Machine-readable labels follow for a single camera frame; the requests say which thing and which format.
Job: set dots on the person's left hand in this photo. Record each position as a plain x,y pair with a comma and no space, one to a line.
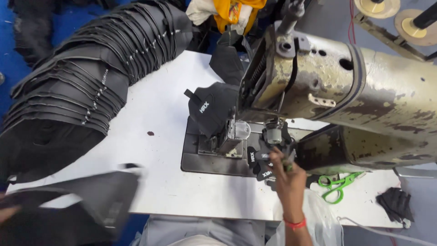
7,212

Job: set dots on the person's right hand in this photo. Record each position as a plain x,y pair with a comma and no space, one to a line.
291,189

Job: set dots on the person's right fingers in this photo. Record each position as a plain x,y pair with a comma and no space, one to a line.
279,158

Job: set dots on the black fabric panel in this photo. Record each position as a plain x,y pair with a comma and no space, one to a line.
88,201

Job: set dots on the pile of black logo tabs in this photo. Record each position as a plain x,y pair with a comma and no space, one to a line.
260,164

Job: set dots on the red wrist thread band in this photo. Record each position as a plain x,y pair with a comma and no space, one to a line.
295,224

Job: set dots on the clear plastic bag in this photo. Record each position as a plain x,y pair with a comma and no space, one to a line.
321,222

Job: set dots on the black printed cap piece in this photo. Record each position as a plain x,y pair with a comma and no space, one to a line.
211,109

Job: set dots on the worn beige industrial sewing machine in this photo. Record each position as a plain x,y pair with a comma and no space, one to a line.
341,88

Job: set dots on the person's grey trousers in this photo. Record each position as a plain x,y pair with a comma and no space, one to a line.
205,230

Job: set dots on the black folded fabric piece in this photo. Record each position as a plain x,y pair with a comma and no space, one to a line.
228,61

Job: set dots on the crumpled black fabric scrap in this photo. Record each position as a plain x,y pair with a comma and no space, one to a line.
396,205

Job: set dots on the red thread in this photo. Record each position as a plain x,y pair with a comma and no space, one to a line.
350,24

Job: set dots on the yellow cloth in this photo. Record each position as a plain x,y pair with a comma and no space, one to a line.
228,12

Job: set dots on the metal thread stand bar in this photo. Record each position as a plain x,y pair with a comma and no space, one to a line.
385,37

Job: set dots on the white cloth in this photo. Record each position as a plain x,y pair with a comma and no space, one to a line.
201,10

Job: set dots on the tan thread spool disc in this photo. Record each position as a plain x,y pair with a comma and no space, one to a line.
377,7
413,32

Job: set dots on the black thread cone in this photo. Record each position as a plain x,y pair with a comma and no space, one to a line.
426,17

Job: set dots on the stack of black fabric panels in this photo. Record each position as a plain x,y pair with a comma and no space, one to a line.
82,85

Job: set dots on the black fabric heap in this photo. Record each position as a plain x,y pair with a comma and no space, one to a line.
32,27

